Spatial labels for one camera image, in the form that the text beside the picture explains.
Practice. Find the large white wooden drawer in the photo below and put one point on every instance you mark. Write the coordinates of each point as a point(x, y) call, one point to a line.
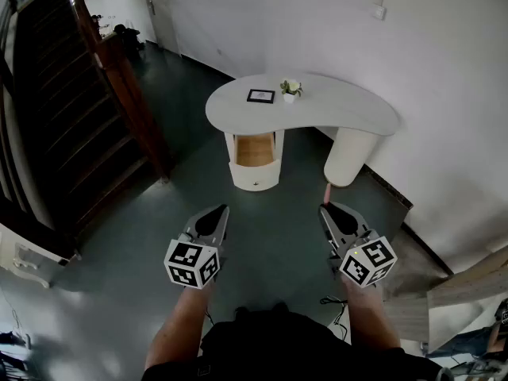
point(256, 171)

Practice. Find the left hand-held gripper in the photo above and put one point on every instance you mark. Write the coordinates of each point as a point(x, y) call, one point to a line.
point(190, 264)

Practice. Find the white ornate cabinet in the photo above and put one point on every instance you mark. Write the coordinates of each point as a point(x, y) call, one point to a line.
point(28, 258)

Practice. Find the person's black shoe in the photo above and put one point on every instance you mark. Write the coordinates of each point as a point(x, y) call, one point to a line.
point(242, 311)
point(280, 307)

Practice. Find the dark wooden staircase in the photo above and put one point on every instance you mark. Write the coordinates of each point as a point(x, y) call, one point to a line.
point(67, 113)

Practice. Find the person's right forearm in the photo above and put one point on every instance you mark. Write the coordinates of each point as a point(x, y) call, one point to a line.
point(369, 320)

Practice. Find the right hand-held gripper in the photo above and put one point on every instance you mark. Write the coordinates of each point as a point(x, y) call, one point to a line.
point(367, 262)

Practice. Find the white wall socket box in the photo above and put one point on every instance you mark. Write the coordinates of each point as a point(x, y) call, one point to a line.
point(379, 12)

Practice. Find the white door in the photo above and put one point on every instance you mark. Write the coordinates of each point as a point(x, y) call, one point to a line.
point(160, 10)

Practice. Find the light wooden boards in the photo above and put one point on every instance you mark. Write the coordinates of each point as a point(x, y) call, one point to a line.
point(460, 288)

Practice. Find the black picture frame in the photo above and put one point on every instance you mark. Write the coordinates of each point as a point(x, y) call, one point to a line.
point(260, 96)

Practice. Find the white kidney-shaped desk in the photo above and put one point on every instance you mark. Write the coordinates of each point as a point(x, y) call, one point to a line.
point(317, 109)

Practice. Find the person's left forearm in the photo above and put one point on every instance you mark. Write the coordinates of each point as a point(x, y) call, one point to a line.
point(178, 328)

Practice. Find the person's black shirt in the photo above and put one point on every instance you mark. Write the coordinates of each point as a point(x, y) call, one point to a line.
point(285, 351)

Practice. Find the small potted plant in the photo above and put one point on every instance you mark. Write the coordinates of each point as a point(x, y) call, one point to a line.
point(291, 89)

